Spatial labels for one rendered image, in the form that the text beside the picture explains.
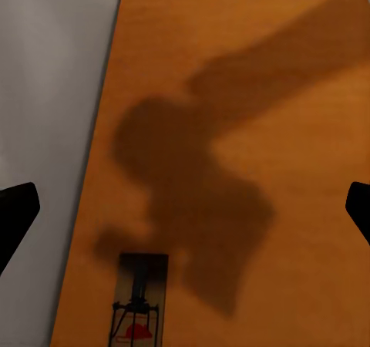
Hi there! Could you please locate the mousetrap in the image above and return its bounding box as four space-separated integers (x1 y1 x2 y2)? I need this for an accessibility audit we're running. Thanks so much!
108 253 169 347

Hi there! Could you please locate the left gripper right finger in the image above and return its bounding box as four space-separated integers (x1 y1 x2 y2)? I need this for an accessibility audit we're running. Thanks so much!
345 181 370 244

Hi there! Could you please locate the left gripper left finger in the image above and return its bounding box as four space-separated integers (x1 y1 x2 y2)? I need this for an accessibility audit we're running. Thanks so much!
0 182 40 274

